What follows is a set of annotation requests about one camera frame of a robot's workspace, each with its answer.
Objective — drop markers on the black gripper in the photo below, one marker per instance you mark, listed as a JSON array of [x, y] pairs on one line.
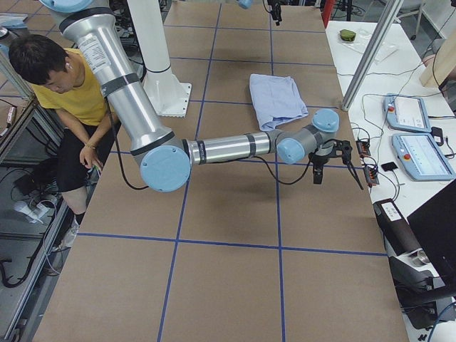
[[274, 11], [318, 159]]

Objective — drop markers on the light blue striped shirt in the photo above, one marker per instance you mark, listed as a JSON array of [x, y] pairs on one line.
[[276, 100]]

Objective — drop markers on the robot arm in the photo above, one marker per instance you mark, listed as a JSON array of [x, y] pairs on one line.
[[246, 4], [165, 160]]

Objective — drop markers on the black phone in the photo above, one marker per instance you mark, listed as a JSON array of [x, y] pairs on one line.
[[389, 166]]

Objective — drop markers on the green cloth pouch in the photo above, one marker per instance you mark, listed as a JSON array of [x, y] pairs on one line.
[[347, 35]]

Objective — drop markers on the lower blue teach pendant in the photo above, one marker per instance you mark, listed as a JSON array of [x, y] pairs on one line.
[[421, 158]]

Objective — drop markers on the blue teach pendant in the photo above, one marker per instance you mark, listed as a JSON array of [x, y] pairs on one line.
[[406, 113], [421, 158]]

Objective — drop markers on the upper blue teach pendant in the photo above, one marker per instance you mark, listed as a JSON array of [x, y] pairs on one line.
[[406, 113]]

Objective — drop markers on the black monitor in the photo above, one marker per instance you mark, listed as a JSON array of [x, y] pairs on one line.
[[433, 224]]

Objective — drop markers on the person in yellow shirt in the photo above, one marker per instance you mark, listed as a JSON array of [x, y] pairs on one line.
[[63, 81]]

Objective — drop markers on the aluminium frame post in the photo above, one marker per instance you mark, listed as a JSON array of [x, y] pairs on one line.
[[386, 19]]

